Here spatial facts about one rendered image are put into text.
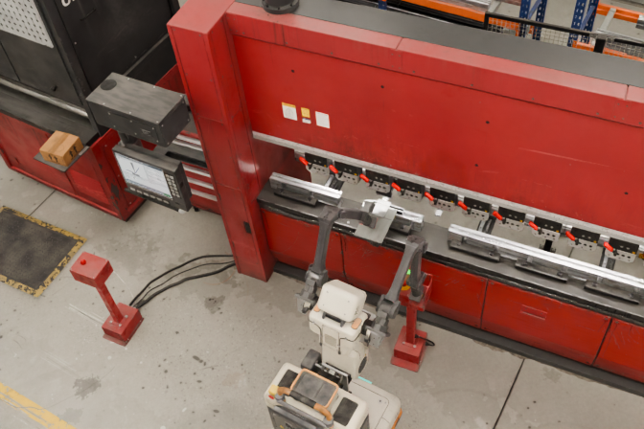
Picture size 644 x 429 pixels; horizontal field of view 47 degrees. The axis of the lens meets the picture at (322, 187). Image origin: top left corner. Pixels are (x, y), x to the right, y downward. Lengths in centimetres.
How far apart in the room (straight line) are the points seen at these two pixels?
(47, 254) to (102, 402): 142
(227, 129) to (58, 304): 223
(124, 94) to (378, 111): 139
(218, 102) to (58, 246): 247
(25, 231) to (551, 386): 417
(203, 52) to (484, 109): 148
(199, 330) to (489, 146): 259
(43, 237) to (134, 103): 245
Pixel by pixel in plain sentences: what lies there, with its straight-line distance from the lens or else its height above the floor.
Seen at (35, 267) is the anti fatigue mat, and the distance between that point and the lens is 621.
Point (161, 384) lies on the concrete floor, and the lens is 534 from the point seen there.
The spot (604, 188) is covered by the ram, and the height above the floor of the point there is 170.
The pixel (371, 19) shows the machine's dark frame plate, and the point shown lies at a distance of 386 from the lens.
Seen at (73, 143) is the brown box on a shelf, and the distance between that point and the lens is 536.
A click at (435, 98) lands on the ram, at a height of 203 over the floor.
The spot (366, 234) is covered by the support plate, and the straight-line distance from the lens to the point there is 452.
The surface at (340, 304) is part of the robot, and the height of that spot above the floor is 135.
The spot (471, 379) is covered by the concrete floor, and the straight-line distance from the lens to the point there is 516.
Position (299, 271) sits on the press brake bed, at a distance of 555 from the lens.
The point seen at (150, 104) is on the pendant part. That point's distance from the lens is 412.
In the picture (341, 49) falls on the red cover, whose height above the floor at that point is 222.
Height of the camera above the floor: 461
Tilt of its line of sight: 49 degrees down
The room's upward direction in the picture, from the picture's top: 7 degrees counter-clockwise
